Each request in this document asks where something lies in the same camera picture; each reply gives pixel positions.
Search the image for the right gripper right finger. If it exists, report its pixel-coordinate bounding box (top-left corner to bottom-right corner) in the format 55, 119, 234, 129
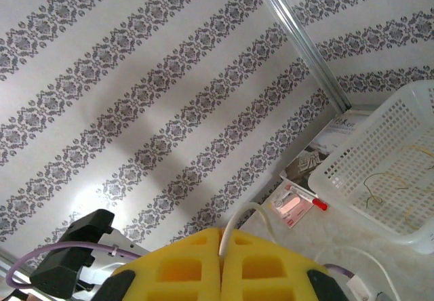
220, 229, 350, 301

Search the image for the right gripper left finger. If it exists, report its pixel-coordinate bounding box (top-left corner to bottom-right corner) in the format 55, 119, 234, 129
101, 226, 223, 301

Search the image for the yellow cable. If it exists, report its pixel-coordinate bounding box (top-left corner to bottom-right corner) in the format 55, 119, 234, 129
362, 171, 410, 206
396, 144, 434, 172
405, 197, 434, 230

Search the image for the pink packaged item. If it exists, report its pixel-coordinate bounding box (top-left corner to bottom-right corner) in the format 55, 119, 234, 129
267, 180, 315, 229

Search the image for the red-capped marker pen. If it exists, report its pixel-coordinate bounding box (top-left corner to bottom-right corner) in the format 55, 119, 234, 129
287, 182, 329, 212

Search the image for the printed booklet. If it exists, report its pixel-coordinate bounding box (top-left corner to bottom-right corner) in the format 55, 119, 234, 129
283, 112, 369, 186

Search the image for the white plastic basket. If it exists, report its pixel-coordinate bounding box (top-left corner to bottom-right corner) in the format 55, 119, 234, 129
307, 79, 434, 255

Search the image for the aluminium frame post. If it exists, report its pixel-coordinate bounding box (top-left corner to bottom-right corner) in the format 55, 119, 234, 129
249, 0, 353, 112

